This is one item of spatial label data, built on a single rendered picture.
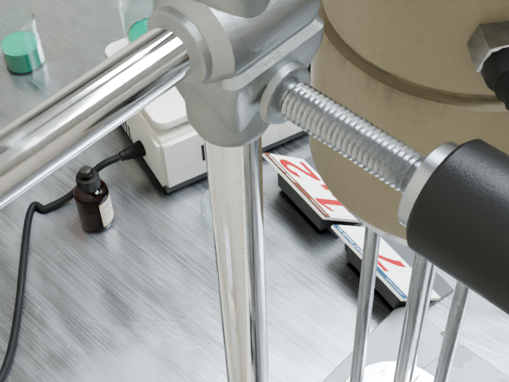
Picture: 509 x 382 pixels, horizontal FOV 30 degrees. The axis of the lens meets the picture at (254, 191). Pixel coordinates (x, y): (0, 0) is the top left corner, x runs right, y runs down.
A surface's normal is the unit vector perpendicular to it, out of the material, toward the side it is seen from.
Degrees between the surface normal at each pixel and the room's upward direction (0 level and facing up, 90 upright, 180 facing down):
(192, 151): 90
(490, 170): 4
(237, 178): 90
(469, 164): 4
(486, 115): 90
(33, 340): 0
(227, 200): 90
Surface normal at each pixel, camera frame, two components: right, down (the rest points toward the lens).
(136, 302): -0.03, -0.65
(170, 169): 0.49, 0.65
